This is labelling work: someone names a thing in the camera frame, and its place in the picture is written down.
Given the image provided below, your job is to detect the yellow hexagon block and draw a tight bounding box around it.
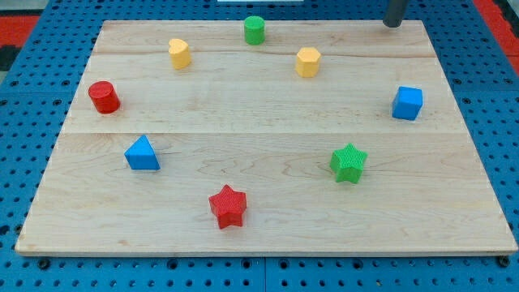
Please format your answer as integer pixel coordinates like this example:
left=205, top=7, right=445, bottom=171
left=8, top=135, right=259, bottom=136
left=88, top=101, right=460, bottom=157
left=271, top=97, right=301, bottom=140
left=295, top=47, right=321, bottom=78

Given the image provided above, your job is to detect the blue triangle block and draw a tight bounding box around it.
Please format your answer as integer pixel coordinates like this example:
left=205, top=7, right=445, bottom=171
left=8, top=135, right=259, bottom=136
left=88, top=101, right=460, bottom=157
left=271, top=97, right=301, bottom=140
left=124, top=135, right=161, bottom=170

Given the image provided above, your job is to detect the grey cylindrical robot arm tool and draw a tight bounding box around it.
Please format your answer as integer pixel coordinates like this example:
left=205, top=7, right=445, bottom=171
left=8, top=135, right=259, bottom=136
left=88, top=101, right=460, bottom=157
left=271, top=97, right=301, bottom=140
left=383, top=0, right=410, bottom=28

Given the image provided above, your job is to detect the light wooden board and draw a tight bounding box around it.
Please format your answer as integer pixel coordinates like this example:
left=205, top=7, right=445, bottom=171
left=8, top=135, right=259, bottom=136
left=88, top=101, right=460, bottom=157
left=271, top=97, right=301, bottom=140
left=15, top=20, right=517, bottom=257

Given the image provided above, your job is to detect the yellow heart block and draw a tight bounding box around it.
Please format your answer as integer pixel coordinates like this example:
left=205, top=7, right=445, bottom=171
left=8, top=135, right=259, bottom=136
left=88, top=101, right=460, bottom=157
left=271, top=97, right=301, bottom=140
left=169, top=38, right=191, bottom=70

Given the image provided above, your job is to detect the red cylinder block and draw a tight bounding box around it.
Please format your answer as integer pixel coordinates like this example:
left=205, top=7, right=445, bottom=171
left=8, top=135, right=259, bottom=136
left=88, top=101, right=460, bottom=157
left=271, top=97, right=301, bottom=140
left=88, top=80, right=121, bottom=114

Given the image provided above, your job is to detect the green star block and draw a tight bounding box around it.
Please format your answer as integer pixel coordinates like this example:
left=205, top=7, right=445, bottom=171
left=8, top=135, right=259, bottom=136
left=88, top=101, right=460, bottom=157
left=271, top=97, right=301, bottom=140
left=329, top=144, right=368, bottom=184

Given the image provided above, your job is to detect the blue cube block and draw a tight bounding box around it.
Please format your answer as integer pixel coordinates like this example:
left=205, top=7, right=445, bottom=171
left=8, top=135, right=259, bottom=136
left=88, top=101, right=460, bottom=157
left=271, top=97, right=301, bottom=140
left=392, top=86, right=423, bottom=121

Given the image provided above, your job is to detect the green cylinder block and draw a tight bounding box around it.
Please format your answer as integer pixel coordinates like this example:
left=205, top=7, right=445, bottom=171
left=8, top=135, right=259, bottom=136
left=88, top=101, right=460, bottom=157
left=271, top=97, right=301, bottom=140
left=243, top=15, right=265, bottom=45

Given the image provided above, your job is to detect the red star block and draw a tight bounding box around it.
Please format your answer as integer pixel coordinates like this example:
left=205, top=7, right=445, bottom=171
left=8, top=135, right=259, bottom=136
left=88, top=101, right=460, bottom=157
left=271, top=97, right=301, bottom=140
left=208, top=185, right=247, bottom=229

